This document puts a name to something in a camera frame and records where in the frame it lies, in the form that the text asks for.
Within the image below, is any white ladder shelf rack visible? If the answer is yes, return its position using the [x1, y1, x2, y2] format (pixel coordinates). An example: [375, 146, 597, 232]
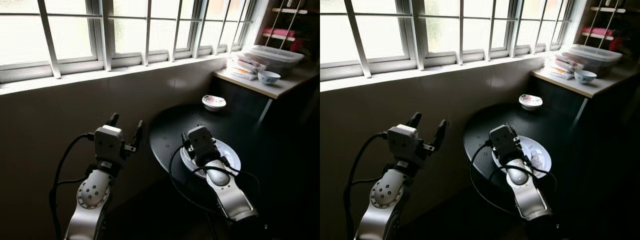
[582, 0, 640, 51]
[262, 0, 320, 53]

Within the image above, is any round black table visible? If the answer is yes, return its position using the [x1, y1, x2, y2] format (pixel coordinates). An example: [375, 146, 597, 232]
[463, 102, 601, 201]
[149, 102, 296, 201]

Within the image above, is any white bowl with blue pattern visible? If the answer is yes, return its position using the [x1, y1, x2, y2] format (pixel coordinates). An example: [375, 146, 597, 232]
[574, 69, 598, 85]
[257, 70, 281, 85]

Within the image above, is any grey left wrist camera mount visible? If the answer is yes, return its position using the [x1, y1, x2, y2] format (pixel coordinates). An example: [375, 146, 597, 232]
[387, 124, 419, 166]
[94, 125, 126, 168]

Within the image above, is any clear plastic storage container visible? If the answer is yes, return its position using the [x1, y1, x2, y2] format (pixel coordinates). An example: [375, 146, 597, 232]
[243, 45, 305, 77]
[561, 44, 623, 76]

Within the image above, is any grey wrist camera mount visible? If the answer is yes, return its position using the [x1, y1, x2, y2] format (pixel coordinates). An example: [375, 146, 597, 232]
[489, 124, 521, 161]
[94, 125, 126, 168]
[387, 124, 419, 166]
[186, 125, 218, 163]

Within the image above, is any stack of white packets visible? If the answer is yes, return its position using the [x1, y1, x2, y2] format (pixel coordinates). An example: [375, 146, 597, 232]
[226, 52, 266, 81]
[544, 52, 583, 81]

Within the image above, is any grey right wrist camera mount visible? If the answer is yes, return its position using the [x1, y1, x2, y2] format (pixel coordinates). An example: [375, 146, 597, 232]
[186, 125, 218, 163]
[489, 124, 521, 161]

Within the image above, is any white barred window frame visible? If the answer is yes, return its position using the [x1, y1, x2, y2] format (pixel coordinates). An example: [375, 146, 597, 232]
[0, 0, 258, 83]
[320, 0, 576, 81]

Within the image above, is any small floral white bowl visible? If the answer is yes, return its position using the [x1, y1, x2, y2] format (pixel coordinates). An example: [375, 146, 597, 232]
[519, 94, 544, 111]
[202, 95, 227, 112]

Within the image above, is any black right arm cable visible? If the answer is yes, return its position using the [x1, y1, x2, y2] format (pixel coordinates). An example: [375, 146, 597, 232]
[469, 141, 558, 217]
[168, 144, 261, 223]

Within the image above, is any white floral plate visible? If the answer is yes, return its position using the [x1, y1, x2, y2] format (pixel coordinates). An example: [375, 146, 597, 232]
[492, 136, 552, 179]
[180, 138, 242, 179]

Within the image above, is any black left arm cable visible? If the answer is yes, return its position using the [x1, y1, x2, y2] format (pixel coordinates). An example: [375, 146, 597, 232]
[343, 131, 389, 240]
[49, 132, 96, 240]

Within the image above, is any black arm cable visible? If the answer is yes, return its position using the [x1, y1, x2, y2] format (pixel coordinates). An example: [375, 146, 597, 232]
[49, 132, 96, 240]
[343, 131, 389, 240]
[469, 141, 558, 217]
[168, 144, 261, 223]

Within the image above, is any pink folded towel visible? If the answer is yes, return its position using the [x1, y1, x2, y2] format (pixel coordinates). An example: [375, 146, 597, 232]
[263, 27, 297, 39]
[581, 26, 614, 38]

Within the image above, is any dark cabinet with wooden top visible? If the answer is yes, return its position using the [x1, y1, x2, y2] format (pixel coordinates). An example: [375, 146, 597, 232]
[213, 62, 320, 151]
[531, 62, 640, 151]

